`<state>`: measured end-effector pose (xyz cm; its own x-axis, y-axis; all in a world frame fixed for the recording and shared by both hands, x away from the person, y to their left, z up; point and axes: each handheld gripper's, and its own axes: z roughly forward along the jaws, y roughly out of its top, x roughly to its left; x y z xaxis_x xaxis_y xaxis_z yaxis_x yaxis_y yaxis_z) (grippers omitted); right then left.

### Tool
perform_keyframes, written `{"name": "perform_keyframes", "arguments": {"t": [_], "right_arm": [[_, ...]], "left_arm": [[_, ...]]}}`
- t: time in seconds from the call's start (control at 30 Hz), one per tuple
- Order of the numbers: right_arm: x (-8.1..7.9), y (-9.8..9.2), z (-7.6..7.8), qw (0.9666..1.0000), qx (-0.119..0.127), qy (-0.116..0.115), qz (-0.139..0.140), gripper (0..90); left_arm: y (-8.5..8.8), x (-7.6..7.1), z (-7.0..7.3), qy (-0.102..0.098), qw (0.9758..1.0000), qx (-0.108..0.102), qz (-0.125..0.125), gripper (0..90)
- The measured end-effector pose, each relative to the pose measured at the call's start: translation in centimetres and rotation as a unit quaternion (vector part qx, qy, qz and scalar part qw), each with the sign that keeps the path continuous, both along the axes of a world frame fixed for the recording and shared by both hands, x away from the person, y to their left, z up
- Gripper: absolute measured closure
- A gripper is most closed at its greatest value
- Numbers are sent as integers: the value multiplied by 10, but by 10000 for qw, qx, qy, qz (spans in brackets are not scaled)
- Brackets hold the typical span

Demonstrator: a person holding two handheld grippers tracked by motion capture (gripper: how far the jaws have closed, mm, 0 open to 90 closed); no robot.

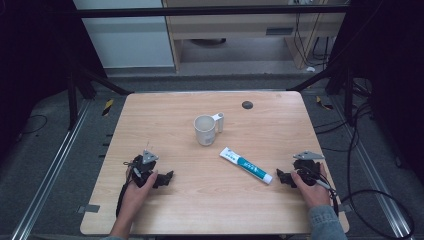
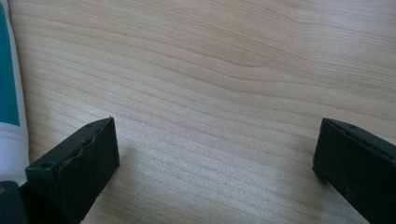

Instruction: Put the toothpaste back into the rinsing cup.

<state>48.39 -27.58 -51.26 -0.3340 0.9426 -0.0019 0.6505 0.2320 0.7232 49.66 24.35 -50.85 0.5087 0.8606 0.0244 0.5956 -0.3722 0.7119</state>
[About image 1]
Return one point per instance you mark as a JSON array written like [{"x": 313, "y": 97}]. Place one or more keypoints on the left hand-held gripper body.
[{"x": 140, "y": 166}]

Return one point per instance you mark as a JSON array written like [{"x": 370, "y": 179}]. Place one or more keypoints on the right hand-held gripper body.
[{"x": 308, "y": 168}]

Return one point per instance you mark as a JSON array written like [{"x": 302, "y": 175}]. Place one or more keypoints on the person's right hand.
[{"x": 313, "y": 193}]

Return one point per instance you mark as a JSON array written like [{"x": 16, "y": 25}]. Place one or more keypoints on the person's left hand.
[{"x": 135, "y": 198}]

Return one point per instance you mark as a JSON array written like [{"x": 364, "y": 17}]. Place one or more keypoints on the white and teal toothpaste tube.
[{"x": 246, "y": 165}]

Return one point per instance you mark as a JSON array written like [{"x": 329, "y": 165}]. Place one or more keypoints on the yellow and black tape strip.
[
  {"x": 324, "y": 104},
  {"x": 107, "y": 107}
]

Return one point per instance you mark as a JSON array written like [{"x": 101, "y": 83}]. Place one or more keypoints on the grey tape piece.
[{"x": 88, "y": 208}]

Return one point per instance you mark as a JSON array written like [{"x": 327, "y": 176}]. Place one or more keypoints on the round grey table grommet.
[{"x": 247, "y": 105}]

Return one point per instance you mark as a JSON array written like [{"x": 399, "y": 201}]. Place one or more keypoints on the black metal stand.
[
  {"x": 71, "y": 100},
  {"x": 348, "y": 96}
]

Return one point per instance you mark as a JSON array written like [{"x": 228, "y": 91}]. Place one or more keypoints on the small white floor object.
[{"x": 310, "y": 69}]

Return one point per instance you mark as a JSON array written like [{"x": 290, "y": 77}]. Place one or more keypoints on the dark curtain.
[
  {"x": 33, "y": 66},
  {"x": 393, "y": 83}
]

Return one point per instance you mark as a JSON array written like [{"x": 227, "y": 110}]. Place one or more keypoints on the white cabinet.
[{"x": 130, "y": 40}]

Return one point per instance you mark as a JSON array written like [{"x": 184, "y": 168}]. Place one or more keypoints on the light wooden desk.
[{"x": 233, "y": 26}]

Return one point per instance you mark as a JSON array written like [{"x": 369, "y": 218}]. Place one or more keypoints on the aluminium floor rail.
[
  {"x": 373, "y": 173},
  {"x": 50, "y": 170}
]

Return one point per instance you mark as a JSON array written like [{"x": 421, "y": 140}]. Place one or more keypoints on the black horizontal frame bar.
[{"x": 200, "y": 12}]

